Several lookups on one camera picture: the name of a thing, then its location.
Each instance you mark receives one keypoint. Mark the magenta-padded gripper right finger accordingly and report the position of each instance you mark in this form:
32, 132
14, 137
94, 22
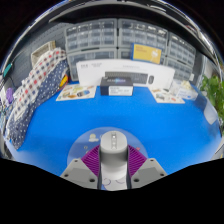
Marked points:
137, 161

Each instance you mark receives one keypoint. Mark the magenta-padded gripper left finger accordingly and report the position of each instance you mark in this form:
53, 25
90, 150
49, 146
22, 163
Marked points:
90, 161

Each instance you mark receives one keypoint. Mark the white computer mouse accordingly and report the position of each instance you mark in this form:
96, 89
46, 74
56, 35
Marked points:
114, 156

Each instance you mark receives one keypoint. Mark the colourful sticker sheet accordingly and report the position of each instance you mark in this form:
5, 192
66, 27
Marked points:
76, 92
165, 96

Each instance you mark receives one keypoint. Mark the small black box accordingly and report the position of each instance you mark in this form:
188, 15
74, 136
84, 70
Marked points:
116, 87

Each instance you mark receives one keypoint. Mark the checkered polka-dot cloth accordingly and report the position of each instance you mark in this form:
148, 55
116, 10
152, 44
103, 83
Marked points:
33, 93

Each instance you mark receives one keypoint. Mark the long white keyboard box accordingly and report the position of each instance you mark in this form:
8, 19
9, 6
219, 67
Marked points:
90, 71

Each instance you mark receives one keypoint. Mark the green plant in white pot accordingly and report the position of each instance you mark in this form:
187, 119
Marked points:
213, 88

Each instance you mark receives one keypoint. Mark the yellow card box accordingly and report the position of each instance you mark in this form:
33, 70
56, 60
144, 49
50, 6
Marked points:
146, 54

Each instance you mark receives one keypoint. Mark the white mesh basket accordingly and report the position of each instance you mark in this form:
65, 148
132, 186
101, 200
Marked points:
42, 52

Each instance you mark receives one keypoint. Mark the dark metal shelf unit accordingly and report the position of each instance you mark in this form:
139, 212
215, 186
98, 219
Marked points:
113, 11

